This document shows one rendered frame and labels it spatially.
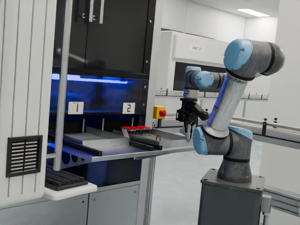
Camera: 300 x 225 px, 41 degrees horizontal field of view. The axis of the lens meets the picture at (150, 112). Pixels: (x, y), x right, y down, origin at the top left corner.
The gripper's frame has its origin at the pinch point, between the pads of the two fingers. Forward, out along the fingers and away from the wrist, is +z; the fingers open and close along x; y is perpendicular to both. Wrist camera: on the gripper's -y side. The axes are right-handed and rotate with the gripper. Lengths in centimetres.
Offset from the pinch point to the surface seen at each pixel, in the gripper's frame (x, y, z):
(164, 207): -116, 117, 91
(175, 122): -44, 49, 0
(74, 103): 42, 39, -13
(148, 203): -31, 54, 53
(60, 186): 78, -11, 10
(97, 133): 28.3, 36.9, 2.2
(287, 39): -144, 30, -66
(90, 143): 50, 13, 2
